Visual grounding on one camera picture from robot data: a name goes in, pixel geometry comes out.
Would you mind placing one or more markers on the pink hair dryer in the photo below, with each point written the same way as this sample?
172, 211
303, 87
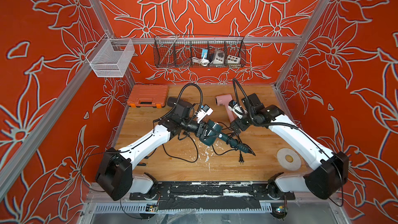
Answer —
224, 100

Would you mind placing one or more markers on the blue white small box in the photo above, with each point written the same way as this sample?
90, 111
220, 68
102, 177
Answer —
204, 54

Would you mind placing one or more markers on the white tape roll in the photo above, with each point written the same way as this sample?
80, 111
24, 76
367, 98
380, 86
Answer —
289, 159

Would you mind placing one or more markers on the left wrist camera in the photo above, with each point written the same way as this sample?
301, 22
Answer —
204, 111

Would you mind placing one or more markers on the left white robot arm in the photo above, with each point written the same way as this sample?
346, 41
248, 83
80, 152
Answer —
115, 171

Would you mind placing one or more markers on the aluminium frame rail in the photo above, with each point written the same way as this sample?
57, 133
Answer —
247, 40

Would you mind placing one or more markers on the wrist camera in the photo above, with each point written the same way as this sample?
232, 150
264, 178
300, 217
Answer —
235, 108
204, 111

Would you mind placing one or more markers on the orange plastic tool case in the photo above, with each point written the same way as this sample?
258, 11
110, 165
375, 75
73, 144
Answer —
148, 96

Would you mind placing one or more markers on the black magenta hair dryer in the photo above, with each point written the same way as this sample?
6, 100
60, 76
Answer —
173, 102

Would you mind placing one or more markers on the white power strip cube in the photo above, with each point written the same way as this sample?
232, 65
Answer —
233, 61

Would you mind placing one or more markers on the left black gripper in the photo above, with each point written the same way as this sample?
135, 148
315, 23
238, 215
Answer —
201, 133

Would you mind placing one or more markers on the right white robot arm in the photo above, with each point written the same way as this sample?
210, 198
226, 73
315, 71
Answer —
328, 169

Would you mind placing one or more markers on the white round socket adapter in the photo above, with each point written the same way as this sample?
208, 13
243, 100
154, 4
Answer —
218, 57

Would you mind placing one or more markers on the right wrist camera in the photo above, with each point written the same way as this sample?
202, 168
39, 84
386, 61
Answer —
235, 108

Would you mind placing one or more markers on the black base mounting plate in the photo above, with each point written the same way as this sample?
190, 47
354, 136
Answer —
213, 195

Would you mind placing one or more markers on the black wire wall basket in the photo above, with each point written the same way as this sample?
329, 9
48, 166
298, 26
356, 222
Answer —
186, 54

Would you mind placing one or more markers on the white mesh wall basket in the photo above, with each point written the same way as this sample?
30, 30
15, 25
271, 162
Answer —
107, 61

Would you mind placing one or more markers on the dark green hair dryer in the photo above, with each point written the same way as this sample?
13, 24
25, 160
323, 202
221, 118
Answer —
231, 139

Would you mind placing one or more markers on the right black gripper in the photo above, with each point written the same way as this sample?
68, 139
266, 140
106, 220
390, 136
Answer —
241, 127

